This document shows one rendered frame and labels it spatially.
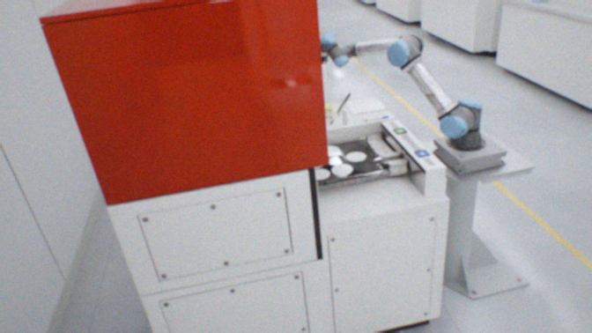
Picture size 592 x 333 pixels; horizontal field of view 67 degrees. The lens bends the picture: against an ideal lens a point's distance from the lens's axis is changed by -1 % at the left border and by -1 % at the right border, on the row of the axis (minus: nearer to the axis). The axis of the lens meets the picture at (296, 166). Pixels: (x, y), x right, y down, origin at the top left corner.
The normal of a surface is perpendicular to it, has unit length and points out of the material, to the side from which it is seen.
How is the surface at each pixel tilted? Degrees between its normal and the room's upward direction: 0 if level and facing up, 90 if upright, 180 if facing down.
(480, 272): 0
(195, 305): 90
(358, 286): 90
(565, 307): 0
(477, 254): 90
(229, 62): 90
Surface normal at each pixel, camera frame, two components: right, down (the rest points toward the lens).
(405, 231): 0.19, 0.47
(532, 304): -0.10, -0.87
